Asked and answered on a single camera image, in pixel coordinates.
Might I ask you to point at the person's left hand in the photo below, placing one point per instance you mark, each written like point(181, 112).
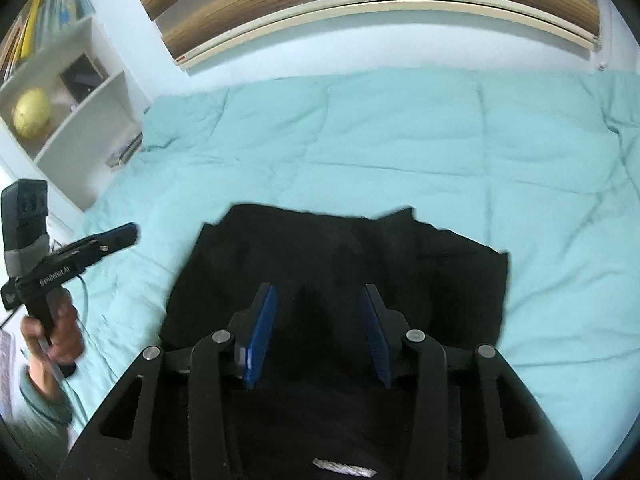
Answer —
point(65, 340)

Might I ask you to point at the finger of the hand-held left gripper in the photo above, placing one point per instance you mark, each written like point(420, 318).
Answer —
point(117, 237)

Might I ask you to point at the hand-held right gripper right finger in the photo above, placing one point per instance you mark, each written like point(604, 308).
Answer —
point(377, 340)

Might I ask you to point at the teal quilted blanket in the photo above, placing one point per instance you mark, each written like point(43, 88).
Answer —
point(400, 160)

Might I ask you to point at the black box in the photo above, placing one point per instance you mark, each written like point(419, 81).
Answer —
point(82, 80)

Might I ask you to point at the yellow globe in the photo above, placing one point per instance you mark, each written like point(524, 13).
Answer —
point(31, 112)

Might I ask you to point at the person's left forearm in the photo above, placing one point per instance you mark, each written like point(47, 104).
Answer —
point(40, 400)

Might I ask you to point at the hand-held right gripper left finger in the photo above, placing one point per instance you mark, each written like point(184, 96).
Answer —
point(260, 340)

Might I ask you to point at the black hooded jacket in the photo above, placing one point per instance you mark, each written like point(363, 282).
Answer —
point(325, 260)

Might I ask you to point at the row of upright books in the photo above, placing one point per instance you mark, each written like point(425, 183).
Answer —
point(45, 20)

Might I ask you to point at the white bookshelf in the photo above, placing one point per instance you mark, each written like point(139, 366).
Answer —
point(90, 150)

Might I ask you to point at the stack of flat books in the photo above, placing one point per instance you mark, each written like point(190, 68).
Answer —
point(125, 152)

